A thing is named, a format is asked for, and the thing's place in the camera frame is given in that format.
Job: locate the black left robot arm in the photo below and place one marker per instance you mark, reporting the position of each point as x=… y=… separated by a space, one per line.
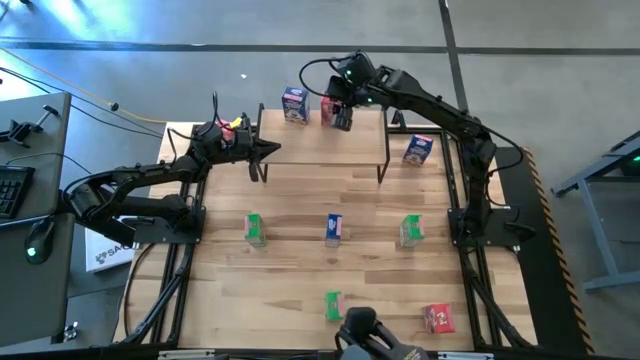
x=150 y=175

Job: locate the black metal beam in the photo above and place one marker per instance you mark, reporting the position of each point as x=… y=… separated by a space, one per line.
x=117 y=232

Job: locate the small silver clamp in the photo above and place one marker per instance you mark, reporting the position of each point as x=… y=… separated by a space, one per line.
x=70 y=332

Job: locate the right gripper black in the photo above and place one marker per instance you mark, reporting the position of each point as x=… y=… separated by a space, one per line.
x=345 y=91

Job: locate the grey metal table frame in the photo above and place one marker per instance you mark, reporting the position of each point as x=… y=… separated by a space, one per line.
x=597 y=235

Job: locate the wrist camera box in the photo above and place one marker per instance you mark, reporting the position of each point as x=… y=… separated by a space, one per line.
x=357 y=67
x=207 y=135

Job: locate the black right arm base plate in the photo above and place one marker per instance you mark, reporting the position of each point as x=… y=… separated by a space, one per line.
x=500 y=232

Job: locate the black aluminium rig frame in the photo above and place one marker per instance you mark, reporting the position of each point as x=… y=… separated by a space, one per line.
x=444 y=175

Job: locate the black desk clamp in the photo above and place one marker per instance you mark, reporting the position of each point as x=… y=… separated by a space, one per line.
x=20 y=131

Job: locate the wooden shelf with black legs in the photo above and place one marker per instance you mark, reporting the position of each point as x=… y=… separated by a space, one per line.
x=320 y=145

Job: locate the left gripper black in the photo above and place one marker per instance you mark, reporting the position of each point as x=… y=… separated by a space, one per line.
x=239 y=146

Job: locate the white box beside table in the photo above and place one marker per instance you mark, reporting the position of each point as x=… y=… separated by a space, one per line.
x=107 y=257

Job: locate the blue Frosted Flakes cereal box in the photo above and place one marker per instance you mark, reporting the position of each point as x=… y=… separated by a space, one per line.
x=333 y=227
x=295 y=107
x=417 y=150

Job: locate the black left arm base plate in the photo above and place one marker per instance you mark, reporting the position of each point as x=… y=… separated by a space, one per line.
x=165 y=235

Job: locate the black hazard-striped floor mat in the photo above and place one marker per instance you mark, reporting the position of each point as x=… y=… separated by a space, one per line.
x=545 y=300

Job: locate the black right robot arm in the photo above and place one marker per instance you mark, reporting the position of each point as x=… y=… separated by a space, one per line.
x=440 y=107

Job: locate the grey desk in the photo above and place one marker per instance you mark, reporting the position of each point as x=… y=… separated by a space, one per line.
x=35 y=300

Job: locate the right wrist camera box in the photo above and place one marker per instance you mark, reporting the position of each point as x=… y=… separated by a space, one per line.
x=357 y=67

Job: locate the black computer mouse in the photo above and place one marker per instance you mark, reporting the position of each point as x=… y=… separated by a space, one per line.
x=40 y=237

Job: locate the silver aluminium extrusion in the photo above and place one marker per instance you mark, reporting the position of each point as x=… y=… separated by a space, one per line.
x=185 y=355
x=465 y=356

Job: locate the green Apple Jacks cereal box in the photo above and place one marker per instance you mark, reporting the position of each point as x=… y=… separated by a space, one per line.
x=255 y=230
x=411 y=231
x=334 y=306

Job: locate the black keyboard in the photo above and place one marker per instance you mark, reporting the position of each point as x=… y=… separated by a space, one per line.
x=15 y=192

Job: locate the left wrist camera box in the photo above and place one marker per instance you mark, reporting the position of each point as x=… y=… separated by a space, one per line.
x=207 y=135

